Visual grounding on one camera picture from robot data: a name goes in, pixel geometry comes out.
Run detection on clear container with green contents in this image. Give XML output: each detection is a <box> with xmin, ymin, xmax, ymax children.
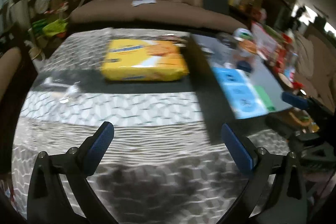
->
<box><xmin>233</xmin><ymin>28</ymin><xmax>253</xmax><ymax>41</ymax></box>

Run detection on brown armrest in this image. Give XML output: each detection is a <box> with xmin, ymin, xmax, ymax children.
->
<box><xmin>0</xmin><ymin>47</ymin><xmax>22</xmax><ymax>104</ymax></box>

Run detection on beige armchair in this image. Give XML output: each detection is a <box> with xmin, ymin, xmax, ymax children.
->
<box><xmin>294</xmin><ymin>27</ymin><xmax>336</xmax><ymax>109</ymax></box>

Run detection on wicker basket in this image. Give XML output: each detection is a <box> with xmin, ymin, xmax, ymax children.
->
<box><xmin>287</xmin><ymin>109</ymin><xmax>319</xmax><ymax>133</ymax></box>

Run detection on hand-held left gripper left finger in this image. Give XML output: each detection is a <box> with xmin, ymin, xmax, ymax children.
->
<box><xmin>26</xmin><ymin>121</ymin><xmax>116</xmax><ymax>224</ymax></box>

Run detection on green bags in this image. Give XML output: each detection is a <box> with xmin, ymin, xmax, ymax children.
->
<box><xmin>29</xmin><ymin>18</ymin><xmax>69</xmax><ymax>38</ymax></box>

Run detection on blue and white tissue pack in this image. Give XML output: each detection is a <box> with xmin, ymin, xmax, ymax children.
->
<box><xmin>211</xmin><ymin>67</ymin><xmax>268</xmax><ymax>118</ymax></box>

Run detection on yellow biscuit packet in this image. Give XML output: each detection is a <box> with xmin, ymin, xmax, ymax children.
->
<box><xmin>101</xmin><ymin>39</ymin><xmax>189</xmax><ymax>82</ymax></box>

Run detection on red and white packet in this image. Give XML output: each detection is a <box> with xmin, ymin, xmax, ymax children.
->
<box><xmin>251</xmin><ymin>22</ymin><xmax>279</xmax><ymax>57</ymax></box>

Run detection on small black pouch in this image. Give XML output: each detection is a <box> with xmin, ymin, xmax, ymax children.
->
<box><xmin>236</xmin><ymin>60</ymin><xmax>254</xmax><ymax>74</ymax></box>

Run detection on white paper sheet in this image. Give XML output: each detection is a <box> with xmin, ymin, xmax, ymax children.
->
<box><xmin>131</xmin><ymin>0</ymin><xmax>156</xmax><ymax>7</ymax></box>

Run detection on dark cushion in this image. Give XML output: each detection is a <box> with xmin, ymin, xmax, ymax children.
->
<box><xmin>203</xmin><ymin>0</ymin><xmax>230</xmax><ymax>15</ymax></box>

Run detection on dark wooden cabinet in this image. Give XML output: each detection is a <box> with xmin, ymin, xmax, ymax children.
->
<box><xmin>262</xmin><ymin>0</ymin><xmax>293</xmax><ymax>30</ymax></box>

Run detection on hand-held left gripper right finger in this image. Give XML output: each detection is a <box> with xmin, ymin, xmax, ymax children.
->
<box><xmin>218</xmin><ymin>123</ymin><xmax>309</xmax><ymax>224</ymax></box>

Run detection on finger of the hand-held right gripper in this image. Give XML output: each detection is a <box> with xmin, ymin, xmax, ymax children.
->
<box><xmin>281</xmin><ymin>91</ymin><xmax>336</xmax><ymax>133</ymax></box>
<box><xmin>287</xmin><ymin>132</ymin><xmax>336</xmax><ymax>173</ymax></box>

